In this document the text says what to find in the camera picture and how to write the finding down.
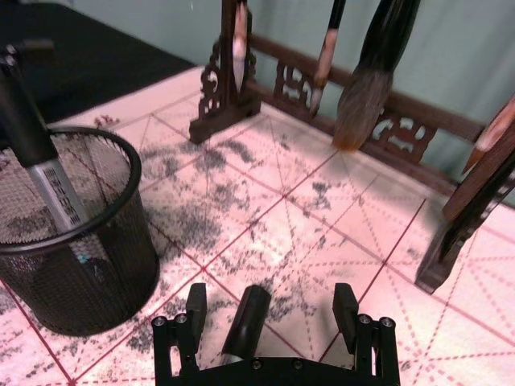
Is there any black pen with silver section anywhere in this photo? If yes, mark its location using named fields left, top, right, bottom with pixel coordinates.
left=0, top=44, right=93, bottom=242

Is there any black-handled white-tipped calligraphy brush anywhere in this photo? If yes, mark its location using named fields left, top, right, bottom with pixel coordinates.
left=309, top=0, right=348, bottom=118

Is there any white red-grid calligraphy mat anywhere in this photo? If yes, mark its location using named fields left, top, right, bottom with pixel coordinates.
left=0, top=66, right=515, bottom=386

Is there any dark carved wooden brush rack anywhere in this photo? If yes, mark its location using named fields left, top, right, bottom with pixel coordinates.
left=188, top=0, right=515, bottom=294

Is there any small dark block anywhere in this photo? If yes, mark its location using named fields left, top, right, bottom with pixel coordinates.
left=22, top=38, right=56, bottom=51

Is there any brown-tipped calligraphy brush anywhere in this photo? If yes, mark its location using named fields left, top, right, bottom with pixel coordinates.
left=462, top=94, right=515, bottom=176

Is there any large grey-bristled calligraphy brush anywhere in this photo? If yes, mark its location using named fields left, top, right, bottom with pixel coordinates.
left=331, top=0, right=422, bottom=153

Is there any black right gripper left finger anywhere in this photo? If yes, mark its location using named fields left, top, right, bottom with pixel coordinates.
left=150, top=282, right=208, bottom=386

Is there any black table cloth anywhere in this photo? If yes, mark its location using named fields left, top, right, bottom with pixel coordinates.
left=0, top=0, right=198, bottom=150

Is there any small white-tipped calligraphy brush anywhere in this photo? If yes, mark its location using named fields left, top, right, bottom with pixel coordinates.
left=231, top=0, right=249, bottom=96

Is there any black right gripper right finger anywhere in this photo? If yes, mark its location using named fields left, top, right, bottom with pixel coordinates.
left=332, top=282, right=402, bottom=386

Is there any black mesh pen holder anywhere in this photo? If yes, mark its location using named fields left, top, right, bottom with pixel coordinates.
left=0, top=126, right=161, bottom=337

